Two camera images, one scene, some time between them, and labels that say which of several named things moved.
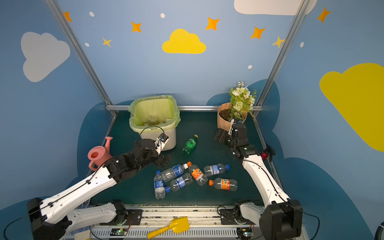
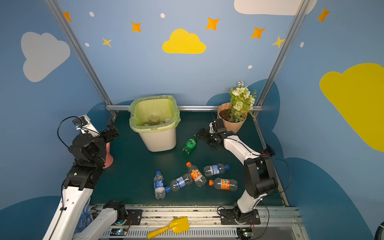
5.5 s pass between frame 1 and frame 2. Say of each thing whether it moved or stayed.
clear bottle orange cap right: stayed
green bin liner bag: stayed
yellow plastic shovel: stayed
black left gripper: moved
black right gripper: moved
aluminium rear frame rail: stayed
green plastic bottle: stayed
